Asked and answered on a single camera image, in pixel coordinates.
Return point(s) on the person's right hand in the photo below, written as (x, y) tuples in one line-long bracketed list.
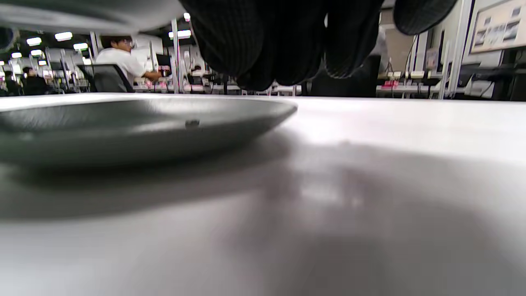
[(246, 33)]

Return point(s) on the person's left hand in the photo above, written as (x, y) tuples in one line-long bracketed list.
[(7, 37)]

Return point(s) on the grey ceramic plate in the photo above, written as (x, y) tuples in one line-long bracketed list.
[(102, 12), (102, 115)]

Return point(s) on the pile of coffee beans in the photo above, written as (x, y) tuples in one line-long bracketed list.
[(192, 123)]

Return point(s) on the row of ceiling lights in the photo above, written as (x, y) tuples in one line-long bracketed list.
[(63, 36)]

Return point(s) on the black monitor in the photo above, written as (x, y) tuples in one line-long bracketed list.
[(163, 61)]

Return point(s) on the dark mesh desk chair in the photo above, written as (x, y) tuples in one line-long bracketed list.
[(104, 80)]

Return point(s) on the pink box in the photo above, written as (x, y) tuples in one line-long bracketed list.
[(390, 84)]

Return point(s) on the white metal post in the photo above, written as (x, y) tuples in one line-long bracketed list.
[(458, 45)]

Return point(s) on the framed wall picture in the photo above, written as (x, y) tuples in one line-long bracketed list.
[(497, 28)]

